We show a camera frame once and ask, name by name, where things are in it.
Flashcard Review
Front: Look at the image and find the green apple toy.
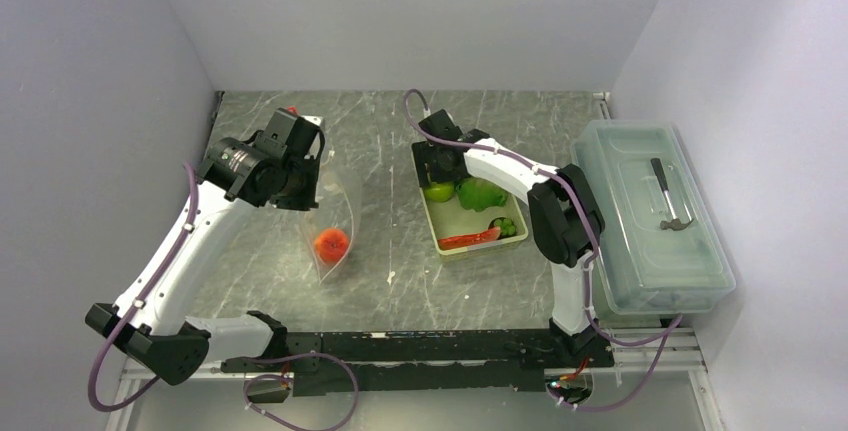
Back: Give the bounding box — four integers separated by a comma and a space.
422, 182, 455, 203

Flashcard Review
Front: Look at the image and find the green perforated plastic basket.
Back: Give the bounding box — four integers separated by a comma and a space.
418, 153, 529, 260

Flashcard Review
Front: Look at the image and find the clear polka dot zip bag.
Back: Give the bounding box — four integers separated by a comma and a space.
299, 166, 363, 285

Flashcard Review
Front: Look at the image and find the orange peach toy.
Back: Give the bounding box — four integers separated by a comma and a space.
313, 227, 351, 266

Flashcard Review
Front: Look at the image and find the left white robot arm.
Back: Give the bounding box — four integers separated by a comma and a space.
85, 108, 326, 385

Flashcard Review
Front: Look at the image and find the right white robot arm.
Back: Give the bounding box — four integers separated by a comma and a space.
406, 110, 605, 366

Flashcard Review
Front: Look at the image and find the green cabbage toy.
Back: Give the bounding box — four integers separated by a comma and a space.
455, 177, 509, 212

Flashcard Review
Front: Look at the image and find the green grapes toy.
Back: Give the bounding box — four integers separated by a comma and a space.
489, 217, 517, 239

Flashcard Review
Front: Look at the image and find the clear plastic storage box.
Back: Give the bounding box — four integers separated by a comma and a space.
572, 120, 736, 319

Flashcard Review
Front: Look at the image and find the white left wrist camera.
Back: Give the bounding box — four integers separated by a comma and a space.
285, 106, 325, 130

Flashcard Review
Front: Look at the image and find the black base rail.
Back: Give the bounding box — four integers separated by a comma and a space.
220, 328, 615, 397

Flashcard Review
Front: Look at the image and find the black handled hammer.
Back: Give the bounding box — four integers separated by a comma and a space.
650, 158, 693, 232

